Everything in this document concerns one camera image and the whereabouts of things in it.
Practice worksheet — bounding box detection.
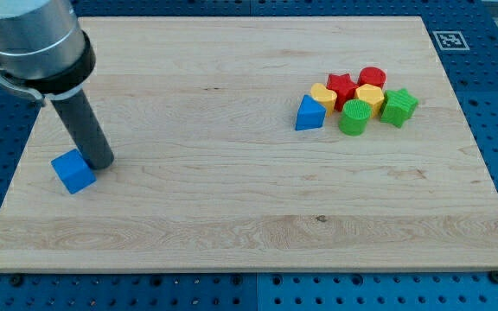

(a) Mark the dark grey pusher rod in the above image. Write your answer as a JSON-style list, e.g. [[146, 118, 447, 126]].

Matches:
[[52, 90, 114, 170]]

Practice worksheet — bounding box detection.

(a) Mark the blue cube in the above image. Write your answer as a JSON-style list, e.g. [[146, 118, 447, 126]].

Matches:
[[51, 149, 96, 194]]

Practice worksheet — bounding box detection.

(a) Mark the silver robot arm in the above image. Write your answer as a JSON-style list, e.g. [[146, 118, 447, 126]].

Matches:
[[0, 0, 114, 170]]

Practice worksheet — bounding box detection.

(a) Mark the wooden board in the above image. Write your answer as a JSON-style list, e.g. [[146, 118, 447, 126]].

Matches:
[[0, 16, 498, 273]]

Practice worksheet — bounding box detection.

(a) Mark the blue triangle block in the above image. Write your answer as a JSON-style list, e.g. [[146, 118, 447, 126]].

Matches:
[[295, 95, 326, 131]]

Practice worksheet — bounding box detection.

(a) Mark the yellow heart block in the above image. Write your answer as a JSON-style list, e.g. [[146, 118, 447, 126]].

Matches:
[[310, 83, 337, 117]]

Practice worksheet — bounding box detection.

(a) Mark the red star block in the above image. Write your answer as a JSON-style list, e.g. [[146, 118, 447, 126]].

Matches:
[[326, 73, 359, 111]]

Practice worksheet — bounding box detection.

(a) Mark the green cylinder block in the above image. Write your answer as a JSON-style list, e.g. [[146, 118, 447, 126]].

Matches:
[[338, 99, 372, 136]]

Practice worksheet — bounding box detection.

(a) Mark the yellow hexagon block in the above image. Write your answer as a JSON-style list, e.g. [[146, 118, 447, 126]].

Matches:
[[354, 84, 385, 117]]

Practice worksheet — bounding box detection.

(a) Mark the red cylinder block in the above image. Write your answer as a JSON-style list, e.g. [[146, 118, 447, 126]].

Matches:
[[357, 67, 386, 88]]

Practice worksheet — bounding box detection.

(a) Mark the green star block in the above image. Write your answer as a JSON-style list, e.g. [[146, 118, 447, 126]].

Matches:
[[380, 88, 418, 128]]

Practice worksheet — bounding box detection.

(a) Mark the white fiducial marker tag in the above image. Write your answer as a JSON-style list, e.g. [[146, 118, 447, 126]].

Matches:
[[432, 30, 469, 51]]

